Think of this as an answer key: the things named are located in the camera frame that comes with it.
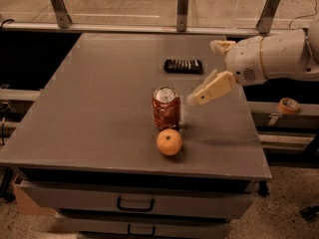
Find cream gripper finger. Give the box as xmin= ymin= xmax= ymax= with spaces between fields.
xmin=186 ymin=69 xmax=236 ymax=106
xmin=209 ymin=40 xmax=235 ymax=57

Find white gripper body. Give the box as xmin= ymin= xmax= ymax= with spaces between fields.
xmin=225 ymin=36 xmax=266 ymax=86

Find red coke can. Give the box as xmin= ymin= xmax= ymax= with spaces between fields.
xmin=152 ymin=86 xmax=180 ymax=130

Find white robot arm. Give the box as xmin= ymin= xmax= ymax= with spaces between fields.
xmin=186 ymin=17 xmax=319 ymax=106

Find black chocolate bar packet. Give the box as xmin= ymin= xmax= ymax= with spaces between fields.
xmin=163 ymin=60 xmax=203 ymax=75

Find orange tape roll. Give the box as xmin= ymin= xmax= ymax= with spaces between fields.
xmin=278 ymin=98 xmax=300 ymax=115

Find orange fruit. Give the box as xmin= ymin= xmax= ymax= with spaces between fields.
xmin=157 ymin=128 xmax=182 ymax=156

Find grey lower drawer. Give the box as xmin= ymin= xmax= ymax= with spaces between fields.
xmin=56 ymin=213 xmax=231 ymax=239

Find grey drawer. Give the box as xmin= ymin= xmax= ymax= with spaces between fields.
xmin=56 ymin=213 xmax=231 ymax=239
xmin=21 ymin=180 xmax=252 ymax=220

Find grey upper drawer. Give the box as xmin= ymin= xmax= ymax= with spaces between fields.
xmin=21 ymin=180 xmax=252 ymax=220

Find right metal rail bracket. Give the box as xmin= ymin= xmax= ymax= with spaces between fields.
xmin=256 ymin=0 xmax=281 ymax=34

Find metal rail bracket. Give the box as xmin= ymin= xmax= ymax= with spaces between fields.
xmin=50 ymin=0 xmax=72 ymax=29
xmin=256 ymin=0 xmax=281 ymax=34
xmin=176 ymin=0 xmax=188 ymax=32

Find middle metal rail bracket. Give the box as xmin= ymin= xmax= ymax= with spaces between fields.
xmin=176 ymin=0 xmax=188 ymax=32

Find black upper drawer handle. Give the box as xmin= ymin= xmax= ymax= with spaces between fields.
xmin=117 ymin=197 xmax=155 ymax=213

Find black drawer handle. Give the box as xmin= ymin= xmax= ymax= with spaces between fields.
xmin=117 ymin=197 xmax=155 ymax=213
xmin=127 ymin=225 xmax=157 ymax=236

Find left metal rail bracket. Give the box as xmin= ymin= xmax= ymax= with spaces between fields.
xmin=50 ymin=0 xmax=72 ymax=29

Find black lower drawer handle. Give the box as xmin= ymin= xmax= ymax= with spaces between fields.
xmin=127 ymin=225 xmax=157 ymax=236

